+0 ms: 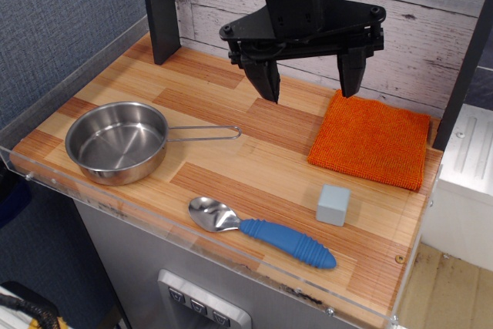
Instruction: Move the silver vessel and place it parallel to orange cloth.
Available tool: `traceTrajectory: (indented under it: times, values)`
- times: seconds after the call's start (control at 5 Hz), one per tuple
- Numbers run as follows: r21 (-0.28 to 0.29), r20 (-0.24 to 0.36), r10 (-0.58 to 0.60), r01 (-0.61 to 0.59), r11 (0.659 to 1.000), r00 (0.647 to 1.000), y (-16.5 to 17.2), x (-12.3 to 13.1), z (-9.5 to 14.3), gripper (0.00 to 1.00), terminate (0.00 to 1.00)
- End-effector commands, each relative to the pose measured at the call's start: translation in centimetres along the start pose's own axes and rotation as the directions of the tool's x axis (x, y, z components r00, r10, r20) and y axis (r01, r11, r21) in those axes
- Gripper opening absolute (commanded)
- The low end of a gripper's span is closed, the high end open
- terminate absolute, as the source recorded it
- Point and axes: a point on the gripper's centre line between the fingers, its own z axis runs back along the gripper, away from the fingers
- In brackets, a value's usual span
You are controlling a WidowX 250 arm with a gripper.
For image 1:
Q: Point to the spoon with blue handle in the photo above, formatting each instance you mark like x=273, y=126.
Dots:
x=215, y=217

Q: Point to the orange folded cloth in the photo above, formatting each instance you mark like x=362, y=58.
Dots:
x=368, y=139

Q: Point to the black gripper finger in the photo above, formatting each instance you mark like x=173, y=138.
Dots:
x=264, y=77
x=351, y=66

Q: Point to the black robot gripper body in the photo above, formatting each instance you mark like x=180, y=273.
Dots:
x=294, y=29

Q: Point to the silver dispenser button panel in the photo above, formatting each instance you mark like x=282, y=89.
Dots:
x=195, y=307

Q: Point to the white appliance on right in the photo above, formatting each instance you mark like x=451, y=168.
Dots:
x=458, y=220

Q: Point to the silver steel pan with handle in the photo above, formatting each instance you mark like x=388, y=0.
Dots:
x=123, y=142

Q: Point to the clear acrylic table guard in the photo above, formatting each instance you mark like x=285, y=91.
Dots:
x=141, y=228

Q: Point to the yellow and black bag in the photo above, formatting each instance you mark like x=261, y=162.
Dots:
x=19, y=313

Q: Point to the grey cube block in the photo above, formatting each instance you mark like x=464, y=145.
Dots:
x=332, y=205

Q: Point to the dark grey left post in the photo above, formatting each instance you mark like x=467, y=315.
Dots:
x=163, y=29

